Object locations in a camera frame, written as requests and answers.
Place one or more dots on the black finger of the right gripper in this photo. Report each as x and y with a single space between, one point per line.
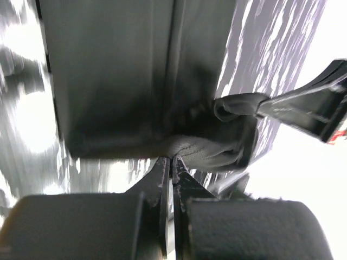
318 108

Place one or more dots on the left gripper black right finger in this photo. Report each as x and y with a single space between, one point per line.
242 227

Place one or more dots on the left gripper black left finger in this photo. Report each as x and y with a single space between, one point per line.
129 225

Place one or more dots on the black t shirt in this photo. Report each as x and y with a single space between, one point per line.
137 80

